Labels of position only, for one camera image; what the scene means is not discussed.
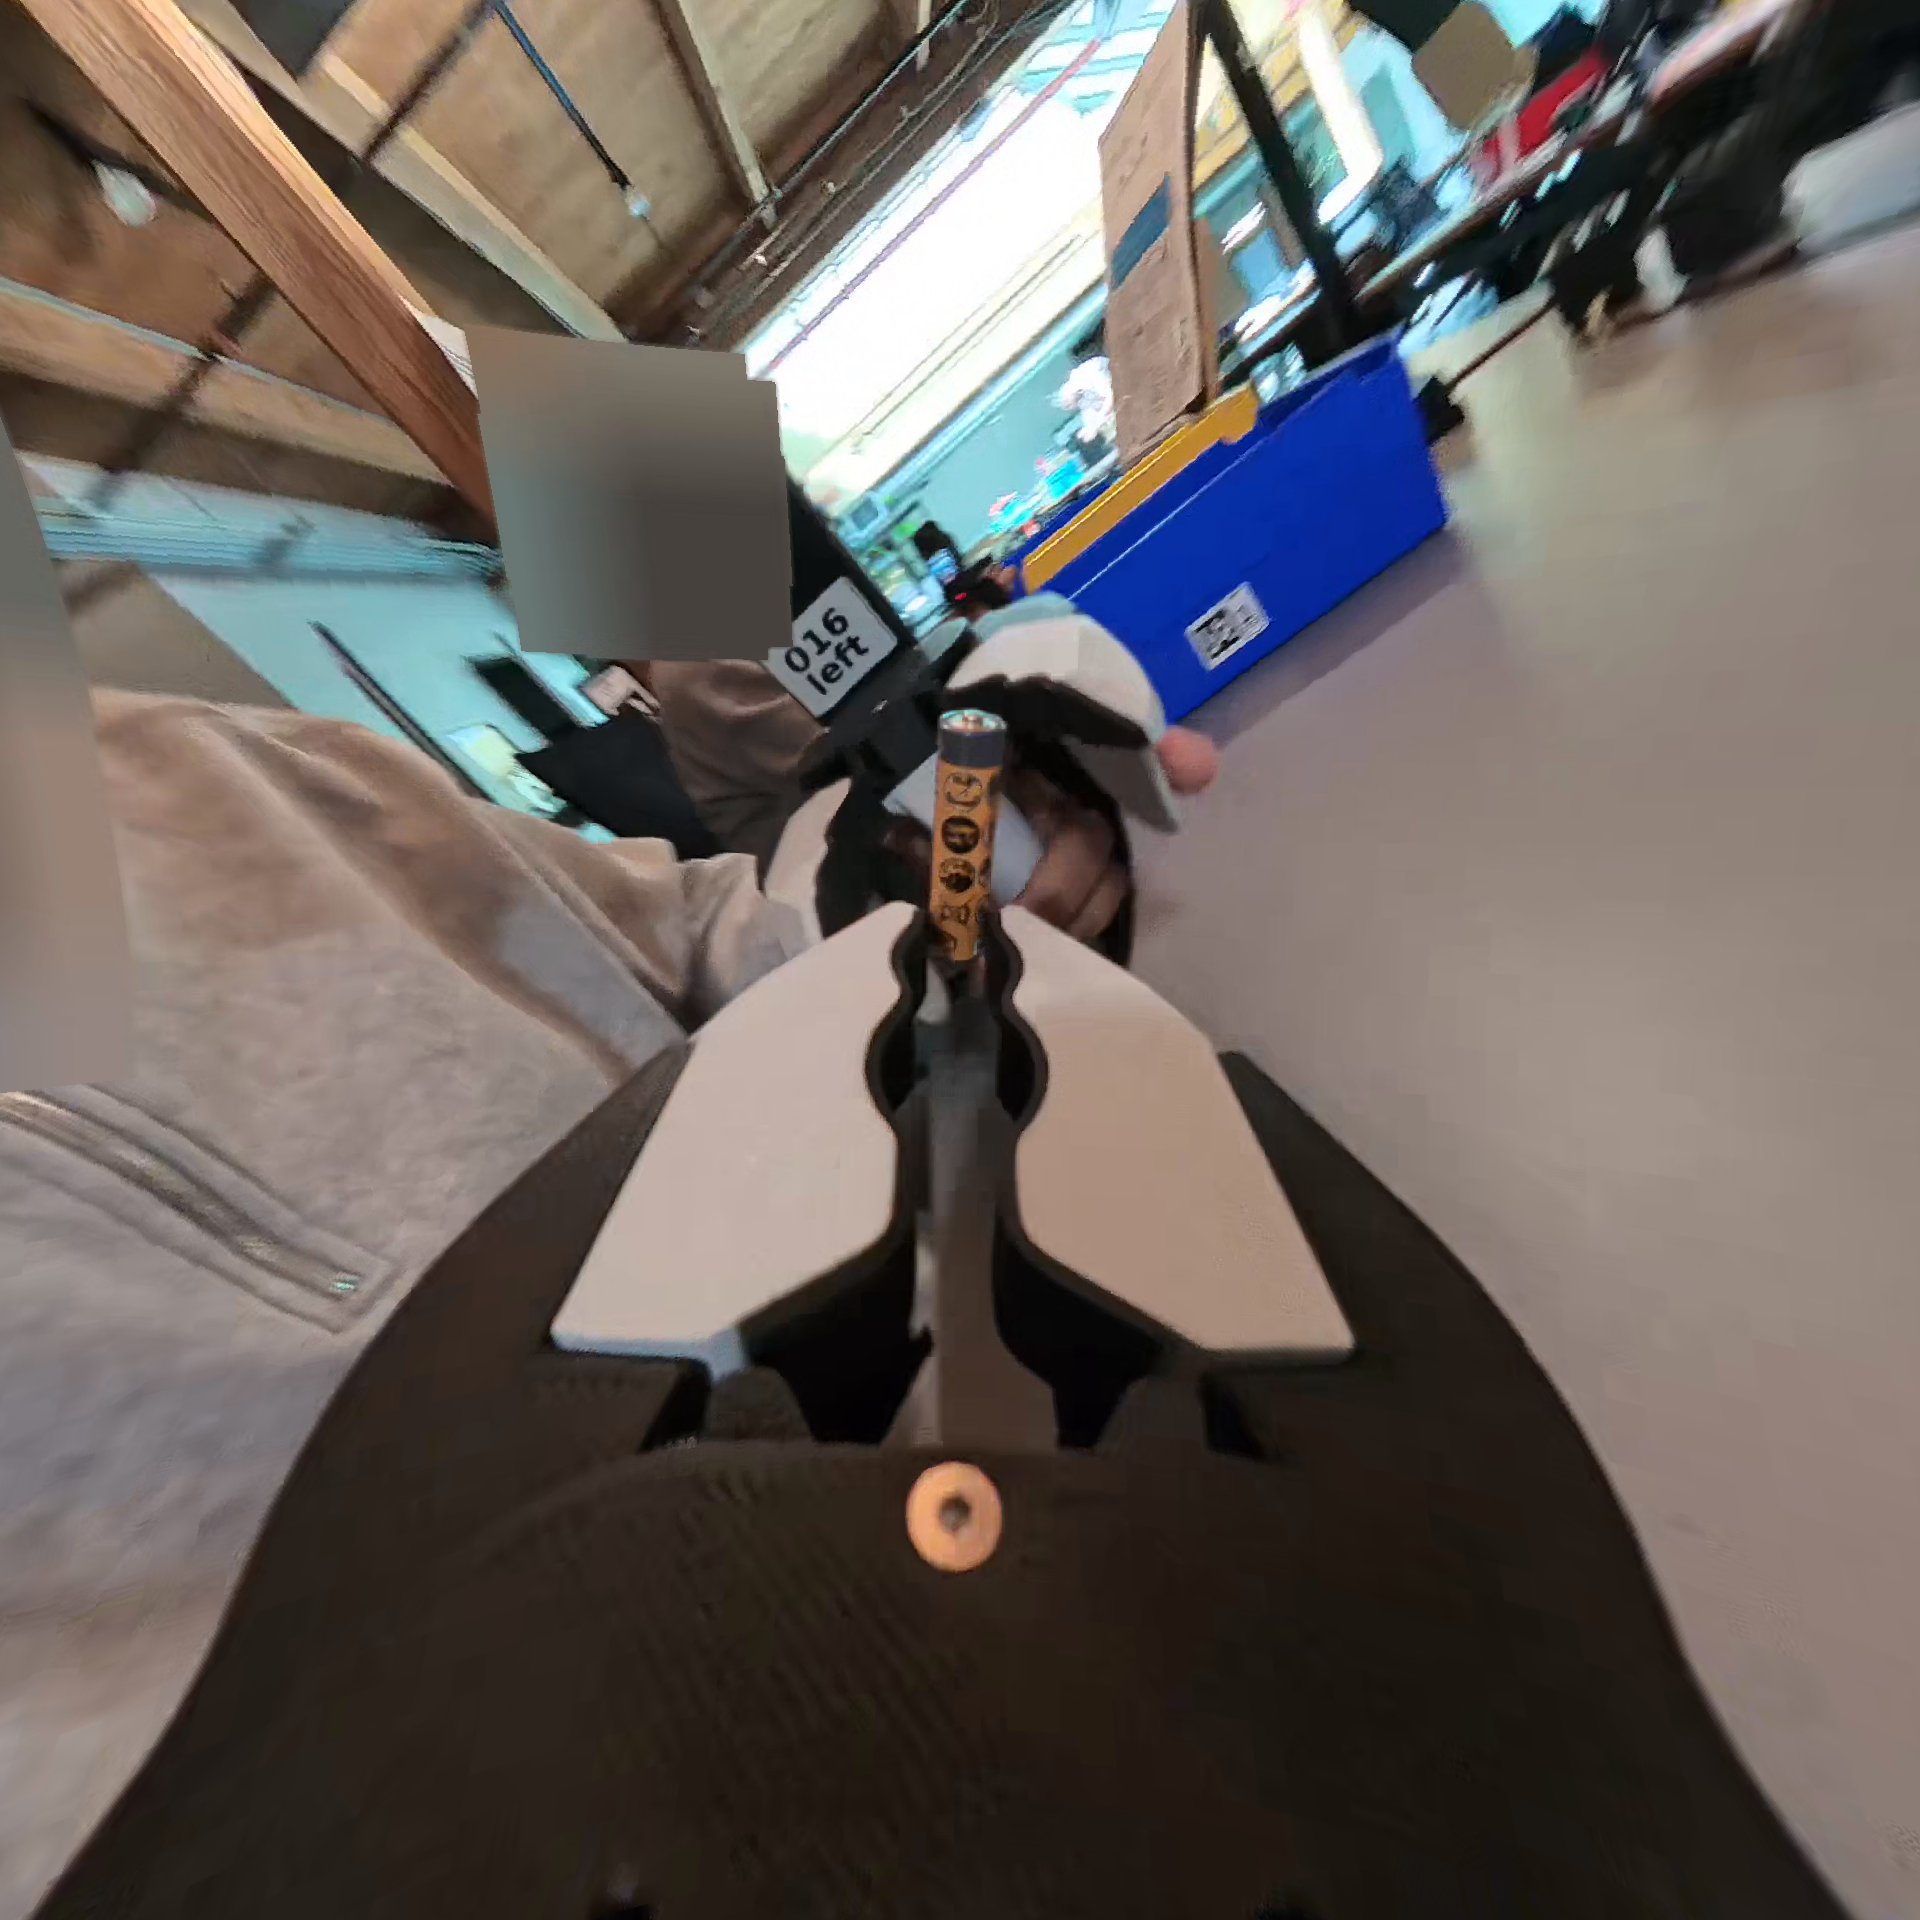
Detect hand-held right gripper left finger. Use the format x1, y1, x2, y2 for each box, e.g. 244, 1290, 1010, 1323
549, 902, 923, 1374

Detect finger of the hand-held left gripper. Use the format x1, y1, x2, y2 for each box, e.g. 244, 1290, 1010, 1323
1048, 731, 1187, 837
960, 594, 1168, 737

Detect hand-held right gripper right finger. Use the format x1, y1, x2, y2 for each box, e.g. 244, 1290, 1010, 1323
972, 902, 1359, 1365

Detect gold black battery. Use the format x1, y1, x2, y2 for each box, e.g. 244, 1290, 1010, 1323
931, 710, 995, 970

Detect person's left forearm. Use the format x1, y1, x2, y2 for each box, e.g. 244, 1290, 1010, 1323
88, 690, 826, 1082

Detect person's left hand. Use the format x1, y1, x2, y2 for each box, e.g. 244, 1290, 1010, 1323
1016, 808, 1136, 952

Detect long yellow plastic bin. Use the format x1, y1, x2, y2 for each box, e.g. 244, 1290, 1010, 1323
1016, 382, 1263, 594

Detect blue plastic bin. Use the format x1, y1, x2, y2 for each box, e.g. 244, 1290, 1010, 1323
1031, 334, 1454, 725

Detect black chair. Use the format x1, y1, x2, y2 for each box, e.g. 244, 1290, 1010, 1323
516, 705, 722, 861

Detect brown cardboard sheet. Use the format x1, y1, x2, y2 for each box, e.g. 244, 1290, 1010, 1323
1096, 0, 1229, 466

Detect black metal post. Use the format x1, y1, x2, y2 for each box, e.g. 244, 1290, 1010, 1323
1199, 0, 1368, 362

